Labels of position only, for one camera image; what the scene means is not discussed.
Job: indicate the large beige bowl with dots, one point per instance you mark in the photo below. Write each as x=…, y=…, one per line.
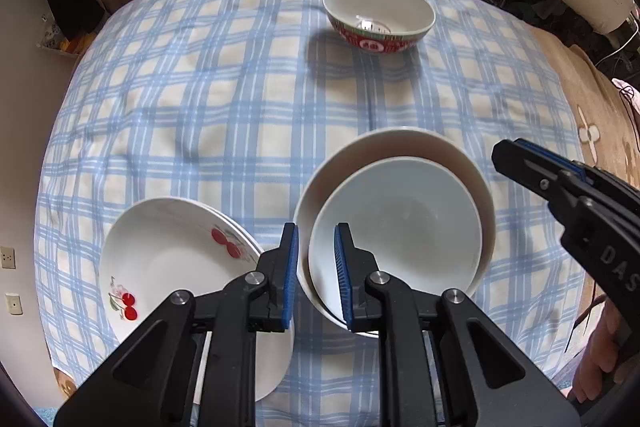
x=350, y=152

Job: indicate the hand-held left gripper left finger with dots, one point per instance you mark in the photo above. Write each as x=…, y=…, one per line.
x=292, y=277

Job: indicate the plain white bowl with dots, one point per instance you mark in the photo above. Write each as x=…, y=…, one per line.
x=400, y=232

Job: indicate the white cherry print plate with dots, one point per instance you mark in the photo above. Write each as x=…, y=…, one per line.
x=170, y=257
x=245, y=234

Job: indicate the small red patterned bowl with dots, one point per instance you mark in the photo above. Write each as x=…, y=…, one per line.
x=380, y=2

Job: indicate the white wall outlet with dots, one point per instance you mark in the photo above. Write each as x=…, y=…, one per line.
x=7, y=257
x=14, y=303

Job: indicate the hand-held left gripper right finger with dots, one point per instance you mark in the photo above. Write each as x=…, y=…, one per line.
x=344, y=277

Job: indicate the tan flower print blanket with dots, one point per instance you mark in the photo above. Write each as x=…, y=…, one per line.
x=590, y=97

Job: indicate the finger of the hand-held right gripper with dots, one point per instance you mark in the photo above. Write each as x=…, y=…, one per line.
x=525, y=167
x=550, y=156

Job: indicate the person's right hand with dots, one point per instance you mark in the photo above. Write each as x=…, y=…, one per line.
x=595, y=357

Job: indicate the blue checked cloth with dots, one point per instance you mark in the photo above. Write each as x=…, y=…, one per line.
x=200, y=107

